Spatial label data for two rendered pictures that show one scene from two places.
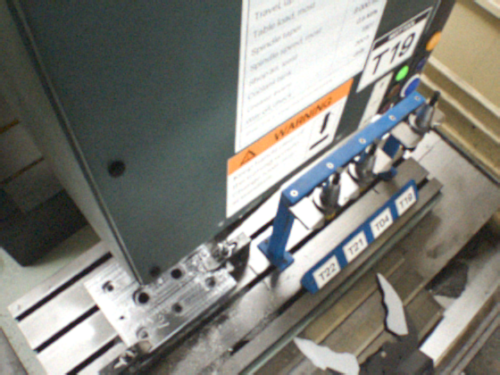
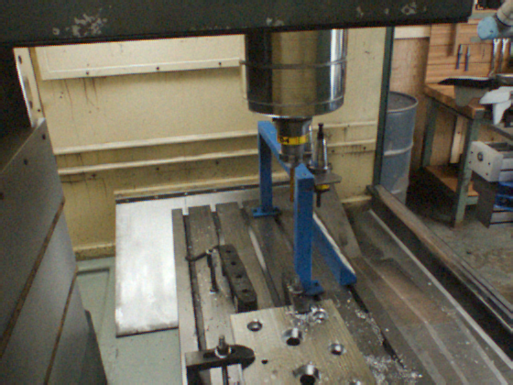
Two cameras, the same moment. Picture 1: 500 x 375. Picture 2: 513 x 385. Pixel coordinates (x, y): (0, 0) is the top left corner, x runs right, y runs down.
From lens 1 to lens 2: 85 cm
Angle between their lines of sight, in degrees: 50
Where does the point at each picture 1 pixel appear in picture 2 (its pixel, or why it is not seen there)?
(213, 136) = not seen: outside the picture
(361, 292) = not seen: hidden behind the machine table
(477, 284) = (377, 239)
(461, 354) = (441, 247)
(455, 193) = not seen: hidden behind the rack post
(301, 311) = (369, 293)
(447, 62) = (231, 126)
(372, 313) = (377, 289)
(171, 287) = (310, 346)
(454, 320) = (402, 260)
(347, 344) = (400, 310)
